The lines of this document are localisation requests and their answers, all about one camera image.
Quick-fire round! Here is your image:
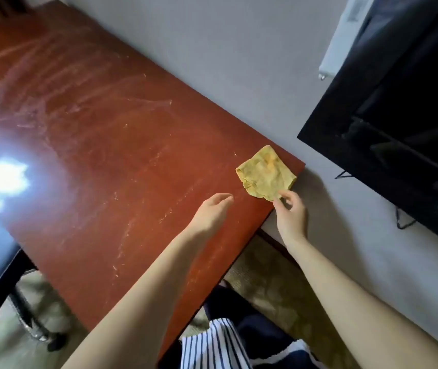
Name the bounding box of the person's left hand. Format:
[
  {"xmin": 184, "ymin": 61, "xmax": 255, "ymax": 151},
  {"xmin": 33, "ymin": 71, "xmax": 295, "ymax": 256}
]
[{"xmin": 184, "ymin": 193, "xmax": 234, "ymax": 244}]

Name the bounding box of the person's right hand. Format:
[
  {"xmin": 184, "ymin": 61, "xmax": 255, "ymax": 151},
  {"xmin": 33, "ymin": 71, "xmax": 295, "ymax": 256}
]
[{"xmin": 272, "ymin": 190, "xmax": 308, "ymax": 249}]

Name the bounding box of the yellow cleaning cloth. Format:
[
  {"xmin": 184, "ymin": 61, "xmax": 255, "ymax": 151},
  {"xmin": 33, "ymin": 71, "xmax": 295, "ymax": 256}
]
[{"xmin": 235, "ymin": 145, "xmax": 298, "ymax": 202}]

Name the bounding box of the person's right forearm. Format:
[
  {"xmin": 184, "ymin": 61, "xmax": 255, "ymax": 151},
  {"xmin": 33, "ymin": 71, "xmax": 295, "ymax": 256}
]
[{"xmin": 286, "ymin": 238, "xmax": 438, "ymax": 369}]

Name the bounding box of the person's left forearm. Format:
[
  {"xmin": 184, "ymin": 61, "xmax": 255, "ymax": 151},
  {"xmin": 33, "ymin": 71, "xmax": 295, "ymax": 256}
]
[{"xmin": 61, "ymin": 230, "xmax": 213, "ymax": 369}]

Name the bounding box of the navy dress with white trim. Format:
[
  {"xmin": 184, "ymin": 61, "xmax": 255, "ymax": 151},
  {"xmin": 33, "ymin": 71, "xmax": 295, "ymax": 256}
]
[{"xmin": 157, "ymin": 284, "xmax": 327, "ymax": 369}]

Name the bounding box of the blue striped white apron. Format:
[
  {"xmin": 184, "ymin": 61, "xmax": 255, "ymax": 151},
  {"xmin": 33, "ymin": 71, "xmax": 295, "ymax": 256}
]
[{"xmin": 180, "ymin": 318, "xmax": 252, "ymax": 369}]

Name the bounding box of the red-brown wooden table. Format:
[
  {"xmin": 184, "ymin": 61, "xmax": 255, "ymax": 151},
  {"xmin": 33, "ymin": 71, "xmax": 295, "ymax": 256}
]
[{"xmin": 0, "ymin": 0, "xmax": 306, "ymax": 362}]

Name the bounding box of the black television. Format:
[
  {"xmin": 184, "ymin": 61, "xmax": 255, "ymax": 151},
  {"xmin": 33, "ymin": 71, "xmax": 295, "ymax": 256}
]
[{"xmin": 297, "ymin": 0, "xmax": 438, "ymax": 254}]

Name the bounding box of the white wall unit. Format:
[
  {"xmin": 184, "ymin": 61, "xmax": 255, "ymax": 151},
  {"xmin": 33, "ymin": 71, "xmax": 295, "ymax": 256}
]
[{"xmin": 318, "ymin": 0, "xmax": 375, "ymax": 80}]

